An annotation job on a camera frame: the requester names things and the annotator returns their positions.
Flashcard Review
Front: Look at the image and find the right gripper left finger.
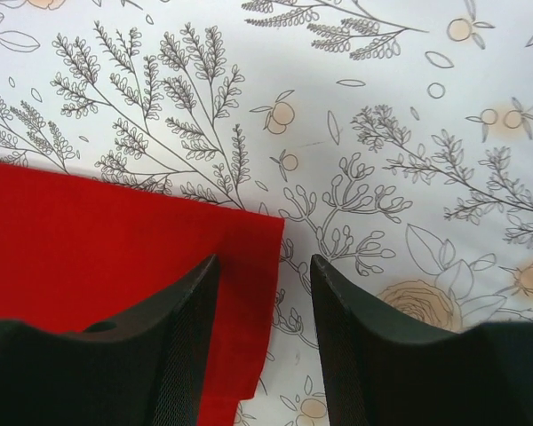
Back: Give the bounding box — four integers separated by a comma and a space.
0, 256, 220, 425

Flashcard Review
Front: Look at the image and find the red t shirt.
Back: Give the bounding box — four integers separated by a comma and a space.
0, 162, 284, 425

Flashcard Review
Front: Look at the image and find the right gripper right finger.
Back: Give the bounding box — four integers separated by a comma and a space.
310, 255, 533, 425

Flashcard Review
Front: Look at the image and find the floral table cloth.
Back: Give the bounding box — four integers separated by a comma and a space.
0, 1, 533, 425

